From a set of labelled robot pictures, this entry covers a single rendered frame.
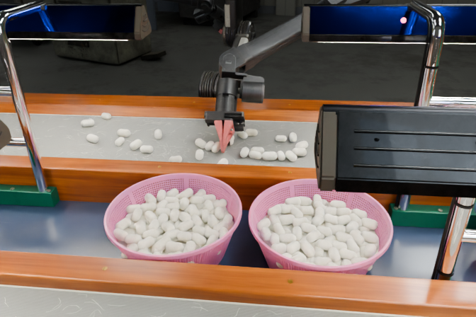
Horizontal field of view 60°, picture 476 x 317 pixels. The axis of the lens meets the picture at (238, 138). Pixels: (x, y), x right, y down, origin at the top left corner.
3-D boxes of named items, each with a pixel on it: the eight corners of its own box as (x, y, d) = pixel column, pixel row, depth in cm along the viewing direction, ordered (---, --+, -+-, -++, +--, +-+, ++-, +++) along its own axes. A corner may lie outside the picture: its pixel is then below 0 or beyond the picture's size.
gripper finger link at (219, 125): (240, 147, 102) (242, 112, 105) (211, 146, 102) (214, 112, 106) (242, 157, 108) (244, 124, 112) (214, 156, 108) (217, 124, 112)
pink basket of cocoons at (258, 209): (234, 225, 92) (233, 189, 87) (344, 205, 97) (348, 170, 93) (274, 325, 69) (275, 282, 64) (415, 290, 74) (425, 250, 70)
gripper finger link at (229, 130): (230, 146, 102) (232, 112, 106) (201, 146, 103) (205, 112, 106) (233, 157, 108) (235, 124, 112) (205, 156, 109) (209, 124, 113)
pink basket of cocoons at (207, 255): (136, 204, 99) (131, 170, 95) (248, 210, 96) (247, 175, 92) (88, 291, 76) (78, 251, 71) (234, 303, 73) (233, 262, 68)
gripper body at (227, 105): (243, 117, 105) (244, 92, 108) (203, 117, 106) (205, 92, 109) (245, 129, 111) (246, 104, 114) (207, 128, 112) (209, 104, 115)
